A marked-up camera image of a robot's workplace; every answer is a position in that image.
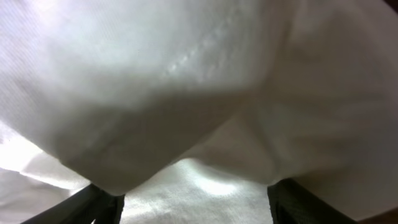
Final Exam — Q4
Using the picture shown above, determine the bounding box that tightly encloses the white Mr Robot t-shirt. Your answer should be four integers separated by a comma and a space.
1, 1, 397, 223

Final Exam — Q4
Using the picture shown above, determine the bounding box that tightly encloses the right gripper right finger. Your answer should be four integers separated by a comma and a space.
267, 179, 356, 224

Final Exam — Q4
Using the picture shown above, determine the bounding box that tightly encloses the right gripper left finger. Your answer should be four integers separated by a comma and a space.
22, 184, 125, 224

